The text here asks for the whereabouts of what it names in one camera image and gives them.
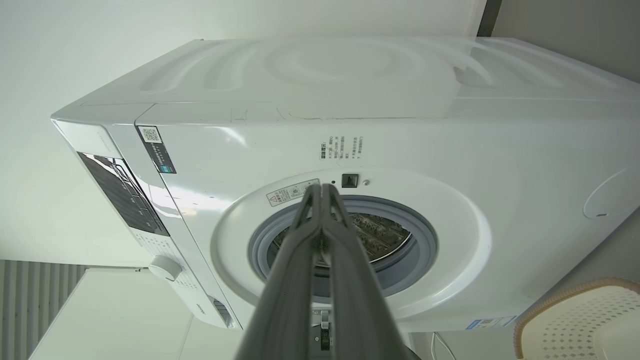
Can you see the blue energy label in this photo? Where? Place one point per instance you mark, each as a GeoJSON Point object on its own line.
{"type": "Point", "coordinates": [490, 322]}

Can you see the dark baseboard strip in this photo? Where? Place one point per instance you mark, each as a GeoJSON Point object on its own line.
{"type": "Point", "coordinates": [489, 17]}

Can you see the round filter cover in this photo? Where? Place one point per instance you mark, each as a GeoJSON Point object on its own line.
{"type": "Point", "coordinates": [617, 195]}

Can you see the black glossy control display panel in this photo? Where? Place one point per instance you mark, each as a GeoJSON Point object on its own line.
{"type": "Point", "coordinates": [125, 195]}

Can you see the grey ribbed panel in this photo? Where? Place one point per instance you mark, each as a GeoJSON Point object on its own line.
{"type": "Point", "coordinates": [30, 300]}

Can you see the white printed text sticker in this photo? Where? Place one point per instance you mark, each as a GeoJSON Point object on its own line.
{"type": "Point", "coordinates": [340, 149]}

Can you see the beige perforated laundry basket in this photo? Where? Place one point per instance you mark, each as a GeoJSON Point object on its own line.
{"type": "Point", "coordinates": [580, 325]}

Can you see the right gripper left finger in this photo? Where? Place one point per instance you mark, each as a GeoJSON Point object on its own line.
{"type": "Point", "coordinates": [285, 310]}

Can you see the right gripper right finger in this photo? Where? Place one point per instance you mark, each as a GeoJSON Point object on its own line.
{"type": "Point", "coordinates": [360, 310]}

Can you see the grey warning label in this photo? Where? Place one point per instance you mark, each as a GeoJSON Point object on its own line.
{"type": "Point", "coordinates": [290, 192]}

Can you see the black door latch socket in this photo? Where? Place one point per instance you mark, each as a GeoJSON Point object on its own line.
{"type": "Point", "coordinates": [350, 180]}

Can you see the metal door hinge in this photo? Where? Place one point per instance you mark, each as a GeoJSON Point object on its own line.
{"type": "Point", "coordinates": [324, 332]}

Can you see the stainless steel washing machine drum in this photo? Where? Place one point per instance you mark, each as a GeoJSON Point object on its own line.
{"type": "Point", "coordinates": [385, 235]}

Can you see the white front-load washing machine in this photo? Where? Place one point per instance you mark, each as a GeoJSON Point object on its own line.
{"type": "Point", "coordinates": [400, 140]}

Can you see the dark QR code sticker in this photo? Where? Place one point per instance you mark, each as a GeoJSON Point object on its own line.
{"type": "Point", "coordinates": [157, 150]}

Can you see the white round control knob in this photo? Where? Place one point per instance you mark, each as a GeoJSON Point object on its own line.
{"type": "Point", "coordinates": [165, 267]}

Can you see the white cabinet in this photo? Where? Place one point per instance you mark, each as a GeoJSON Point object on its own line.
{"type": "Point", "coordinates": [120, 320]}

